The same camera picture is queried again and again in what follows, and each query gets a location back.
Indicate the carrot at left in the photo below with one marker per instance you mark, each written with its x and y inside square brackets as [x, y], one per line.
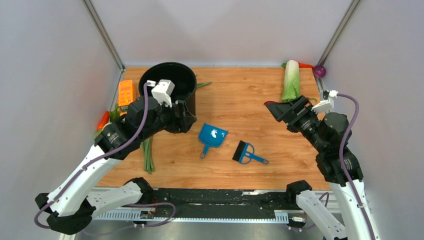
[104, 120]

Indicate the carrot at right corner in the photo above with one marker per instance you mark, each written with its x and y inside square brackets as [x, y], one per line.
[304, 65]

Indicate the orange juice carton back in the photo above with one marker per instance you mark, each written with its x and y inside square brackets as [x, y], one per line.
[126, 93]

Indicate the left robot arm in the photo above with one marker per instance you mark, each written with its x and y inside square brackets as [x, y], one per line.
[71, 207]

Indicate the purple onion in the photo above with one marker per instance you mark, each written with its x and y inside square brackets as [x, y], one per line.
[319, 71]

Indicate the green bean bundle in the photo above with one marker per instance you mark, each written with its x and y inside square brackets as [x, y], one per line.
[146, 147]

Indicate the black trash bucket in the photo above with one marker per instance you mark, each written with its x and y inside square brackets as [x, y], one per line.
[183, 77]

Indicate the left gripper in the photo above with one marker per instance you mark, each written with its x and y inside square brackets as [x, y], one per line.
[182, 123]

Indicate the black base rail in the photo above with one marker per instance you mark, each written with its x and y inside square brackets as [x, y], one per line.
[191, 202]

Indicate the white slotted cable duct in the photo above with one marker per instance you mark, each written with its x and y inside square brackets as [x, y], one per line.
[139, 215]

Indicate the napa cabbage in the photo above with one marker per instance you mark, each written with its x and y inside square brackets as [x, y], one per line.
[291, 89]

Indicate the blue hand brush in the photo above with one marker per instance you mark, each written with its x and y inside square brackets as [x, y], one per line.
[245, 153]

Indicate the blue dustpan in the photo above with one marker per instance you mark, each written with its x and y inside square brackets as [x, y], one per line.
[211, 136]

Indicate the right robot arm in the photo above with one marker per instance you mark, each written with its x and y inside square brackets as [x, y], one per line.
[328, 132]

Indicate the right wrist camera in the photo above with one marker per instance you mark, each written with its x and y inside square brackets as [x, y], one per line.
[327, 103]

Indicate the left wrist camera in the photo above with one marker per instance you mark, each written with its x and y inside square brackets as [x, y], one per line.
[162, 91]

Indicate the green beans behind bucket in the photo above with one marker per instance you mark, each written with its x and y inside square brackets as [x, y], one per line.
[200, 85]

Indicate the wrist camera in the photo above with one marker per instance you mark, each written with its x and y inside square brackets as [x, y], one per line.
[162, 91]
[327, 103]

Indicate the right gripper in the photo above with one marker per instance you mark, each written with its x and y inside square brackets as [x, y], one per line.
[300, 106]

